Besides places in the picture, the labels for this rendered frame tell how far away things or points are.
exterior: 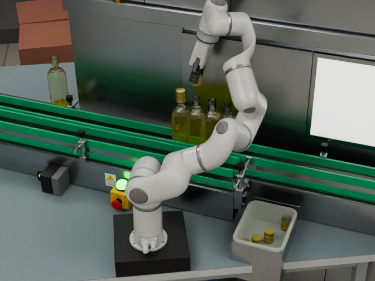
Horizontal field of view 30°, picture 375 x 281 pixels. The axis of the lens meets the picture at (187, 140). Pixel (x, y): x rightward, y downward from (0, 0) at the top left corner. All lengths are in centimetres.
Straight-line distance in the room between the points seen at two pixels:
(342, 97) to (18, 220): 122
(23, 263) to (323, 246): 101
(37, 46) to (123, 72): 184
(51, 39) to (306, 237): 258
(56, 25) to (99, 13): 214
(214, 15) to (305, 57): 38
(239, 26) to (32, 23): 279
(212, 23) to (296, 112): 52
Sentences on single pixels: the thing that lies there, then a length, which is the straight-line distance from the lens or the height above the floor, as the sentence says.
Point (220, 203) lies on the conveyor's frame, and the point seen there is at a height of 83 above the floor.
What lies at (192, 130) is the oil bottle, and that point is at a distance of 249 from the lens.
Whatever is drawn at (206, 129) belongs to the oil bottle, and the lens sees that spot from 247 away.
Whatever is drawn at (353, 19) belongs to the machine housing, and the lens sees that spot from 233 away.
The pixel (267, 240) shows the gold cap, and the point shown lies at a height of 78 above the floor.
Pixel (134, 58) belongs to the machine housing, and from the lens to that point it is 266.
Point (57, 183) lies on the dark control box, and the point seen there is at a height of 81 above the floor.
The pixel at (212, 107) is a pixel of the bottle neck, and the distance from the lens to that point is 243.
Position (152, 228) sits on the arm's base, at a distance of 227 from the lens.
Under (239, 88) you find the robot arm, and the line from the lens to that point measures 208.
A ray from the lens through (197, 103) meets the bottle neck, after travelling 244.
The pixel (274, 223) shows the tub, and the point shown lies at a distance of 248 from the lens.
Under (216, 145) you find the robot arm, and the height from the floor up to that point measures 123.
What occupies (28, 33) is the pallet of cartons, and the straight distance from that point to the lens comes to 467.
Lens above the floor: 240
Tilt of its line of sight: 34 degrees down
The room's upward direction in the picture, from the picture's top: 1 degrees counter-clockwise
